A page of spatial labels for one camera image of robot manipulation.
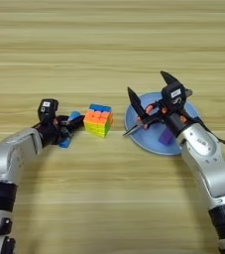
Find colourful puzzle cube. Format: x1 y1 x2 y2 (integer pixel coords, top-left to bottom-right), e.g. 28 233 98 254
82 103 114 139

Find light blue round plate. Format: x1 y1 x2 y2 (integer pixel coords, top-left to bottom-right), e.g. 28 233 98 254
124 91 200 157

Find orange black handled pliers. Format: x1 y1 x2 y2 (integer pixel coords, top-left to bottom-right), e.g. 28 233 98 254
122 101 167 138

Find purple rectangular block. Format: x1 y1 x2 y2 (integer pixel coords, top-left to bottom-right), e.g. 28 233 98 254
158 127 177 147

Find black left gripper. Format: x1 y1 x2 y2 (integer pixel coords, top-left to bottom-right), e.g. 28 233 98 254
34 114 86 148

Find left gripper small black box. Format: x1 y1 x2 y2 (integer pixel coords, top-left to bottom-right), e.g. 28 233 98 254
37 98 59 124

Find blue glue stick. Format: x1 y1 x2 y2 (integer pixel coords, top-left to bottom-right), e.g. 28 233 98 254
57 110 82 150

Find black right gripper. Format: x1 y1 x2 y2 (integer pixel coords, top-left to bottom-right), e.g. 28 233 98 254
127 69 197 137

